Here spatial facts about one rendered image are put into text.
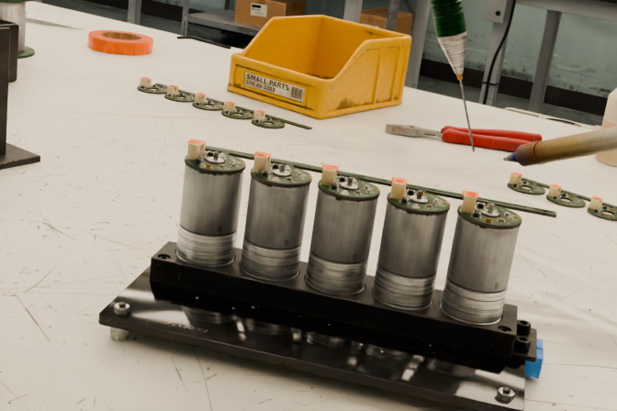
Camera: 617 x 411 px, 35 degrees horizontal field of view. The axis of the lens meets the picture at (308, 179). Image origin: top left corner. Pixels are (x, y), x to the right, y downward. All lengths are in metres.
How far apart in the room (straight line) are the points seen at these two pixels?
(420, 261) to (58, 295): 0.15
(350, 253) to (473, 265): 0.05
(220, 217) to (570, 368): 0.16
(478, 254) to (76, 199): 0.24
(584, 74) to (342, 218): 4.57
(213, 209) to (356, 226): 0.06
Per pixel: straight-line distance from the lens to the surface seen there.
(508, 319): 0.40
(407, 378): 0.36
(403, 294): 0.39
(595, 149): 0.34
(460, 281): 0.38
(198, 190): 0.39
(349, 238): 0.38
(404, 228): 0.38
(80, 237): 0.48
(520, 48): 5.00
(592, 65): 4.92
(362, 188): 0.39
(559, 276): 0.52
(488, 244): 0.38
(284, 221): 0.39
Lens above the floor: 0.93
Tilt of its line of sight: 17 degrees down
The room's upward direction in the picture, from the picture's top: 8 degrees clockwise
